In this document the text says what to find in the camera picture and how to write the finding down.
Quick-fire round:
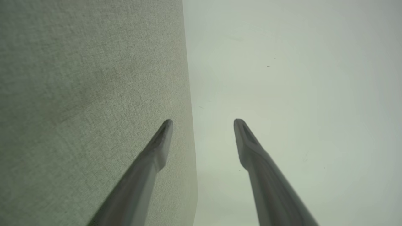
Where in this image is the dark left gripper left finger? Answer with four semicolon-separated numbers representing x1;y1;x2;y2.
86;119;174;226

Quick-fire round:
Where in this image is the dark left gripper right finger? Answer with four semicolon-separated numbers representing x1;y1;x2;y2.
233;118;319;226

